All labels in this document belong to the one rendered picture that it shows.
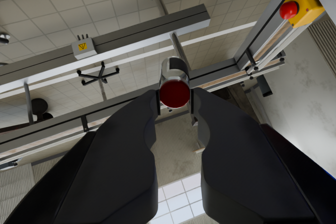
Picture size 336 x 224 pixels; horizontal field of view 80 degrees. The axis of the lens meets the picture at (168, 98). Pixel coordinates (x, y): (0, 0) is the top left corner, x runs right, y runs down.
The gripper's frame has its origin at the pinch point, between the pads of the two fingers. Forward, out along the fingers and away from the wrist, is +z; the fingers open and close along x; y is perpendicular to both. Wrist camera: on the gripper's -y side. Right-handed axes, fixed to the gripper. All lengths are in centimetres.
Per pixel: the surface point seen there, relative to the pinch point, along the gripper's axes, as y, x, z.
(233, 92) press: 181, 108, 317
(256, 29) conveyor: 14, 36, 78
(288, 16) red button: 3.3, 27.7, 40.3
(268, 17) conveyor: 9, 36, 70
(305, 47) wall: 116, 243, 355
